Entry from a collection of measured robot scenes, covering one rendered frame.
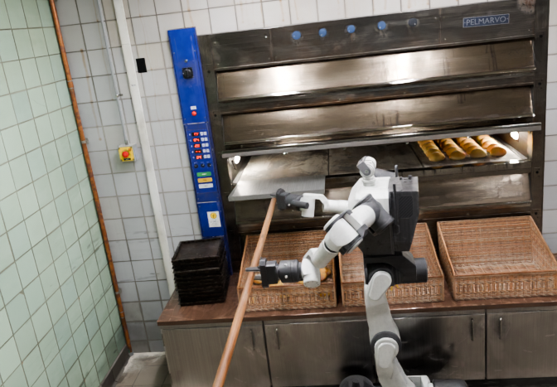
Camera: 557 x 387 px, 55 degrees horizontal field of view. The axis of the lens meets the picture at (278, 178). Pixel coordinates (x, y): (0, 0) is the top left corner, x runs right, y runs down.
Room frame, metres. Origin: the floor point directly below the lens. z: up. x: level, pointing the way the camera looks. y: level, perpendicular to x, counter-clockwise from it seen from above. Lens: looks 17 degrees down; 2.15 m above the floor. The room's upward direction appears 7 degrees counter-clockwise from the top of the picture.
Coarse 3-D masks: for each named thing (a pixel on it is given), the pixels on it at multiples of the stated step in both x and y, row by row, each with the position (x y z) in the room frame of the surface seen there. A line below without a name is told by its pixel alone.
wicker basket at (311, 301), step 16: (256, 240) 3.13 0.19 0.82; (272, 240) 3.11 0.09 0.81; (288, 240) 3.10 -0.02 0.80; (304, 240) 3.09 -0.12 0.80; (320, 240) 3.07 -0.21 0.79; (272, 256) 3.09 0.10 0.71; (288, 256) 3.07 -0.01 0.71; (240, 272) 2.81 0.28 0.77; (256, 272) 3.08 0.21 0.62; (336, 272) 2.99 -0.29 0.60; (240, 288) 2.68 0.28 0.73; (256, 288) 2.67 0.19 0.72; (272, 288) 2.66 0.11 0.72; (288, 288) 2.65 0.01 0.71; (304, 288) 2.64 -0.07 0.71; (320, 288) 2.63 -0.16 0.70; (336, 288) 2.73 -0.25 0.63; (256, 304) 2.68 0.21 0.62; (272, 304) 2.67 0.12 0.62; (288, 304) 2.65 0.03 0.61; (304, 304) 2.64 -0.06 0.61; (320, 304) 2.63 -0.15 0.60; (336, 304) 2.62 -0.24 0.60
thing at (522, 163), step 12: (420, 168) 3.08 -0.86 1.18; (432, 168) 3.05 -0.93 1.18; (444, 168) 3.03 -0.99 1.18; (456, 168) 3.02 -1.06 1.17; (468, 168) 3.01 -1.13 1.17; (480, 168) 3.00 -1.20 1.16; (492, 168) 2.99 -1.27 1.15; (504, 168) 2.99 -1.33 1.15; (516, 168) 2.98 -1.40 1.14; (336, 180) 3.11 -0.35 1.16; (348, 180) 3.10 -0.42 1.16
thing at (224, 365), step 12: (264, 228) 2.35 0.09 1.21; (264, 240) 2.23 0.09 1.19; (252, 264) 1.98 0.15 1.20; (252, 276) 1.88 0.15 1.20; (240, 300) 1.71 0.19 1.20; (240, 312) 1.62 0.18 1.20; (240, 324) 1.57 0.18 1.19; (228, 336) 1.49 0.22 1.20; (228, 348) 1.42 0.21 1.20; (228, 360) 1.37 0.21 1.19; (216, 384) 1.26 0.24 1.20
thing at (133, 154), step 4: (124, 144) 3.23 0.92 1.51; (128, 144) 3.22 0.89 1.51; (132, 144) 3.21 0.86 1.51; (136, 144) 3.24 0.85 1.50; (120, 148) 3.19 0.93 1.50; (124, 148) 3.19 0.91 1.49; (132, 148) 3.18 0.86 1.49; (136, 148) 3.23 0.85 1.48; (120, 152) 3.19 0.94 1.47; (128, 152) 3.19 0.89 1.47; (132, 152) 3.18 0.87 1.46; (136, 152) 3.22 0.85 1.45; (120, 156) 3.19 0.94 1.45; (128, 156) 3.19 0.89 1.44; (132, 156) 3.18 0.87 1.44; (136, 156) 3.21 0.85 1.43; (120, 160) 3.20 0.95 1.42; (124, 160) 3.19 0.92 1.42; (128, 160) 3.19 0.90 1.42; (132, 160) 3.18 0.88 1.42; (136, 160) 3.20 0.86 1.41
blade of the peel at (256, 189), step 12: (264, 180) 3.21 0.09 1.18; (276, 180) 3.18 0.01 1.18; (288, 180) 3.15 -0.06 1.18; (300, 180) 3.12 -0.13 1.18; (312, 180) 3.09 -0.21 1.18; (324, 180) 3.04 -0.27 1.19; (240, 192) 3.02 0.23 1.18; (252, 192) 2.99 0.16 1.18; (264, 192) 2.97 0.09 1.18; (300, 192) 2.84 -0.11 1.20; (312, 192) 2.83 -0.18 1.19; (324, 192) 2.84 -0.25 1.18
